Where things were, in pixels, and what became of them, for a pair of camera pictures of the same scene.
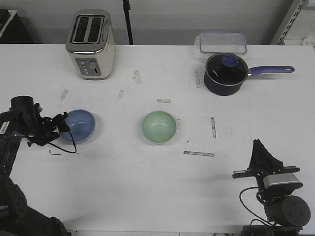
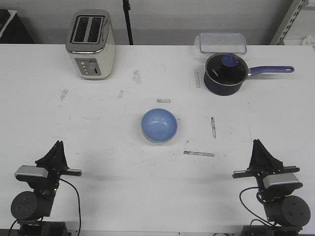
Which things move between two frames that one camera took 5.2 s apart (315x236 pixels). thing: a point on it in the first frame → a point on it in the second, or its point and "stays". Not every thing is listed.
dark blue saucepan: [225, 73] stays
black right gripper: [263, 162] stays
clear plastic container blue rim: [221, 43] stays
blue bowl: [82, 126] → [159, 125]
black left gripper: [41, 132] → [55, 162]
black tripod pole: [126, 8] stays
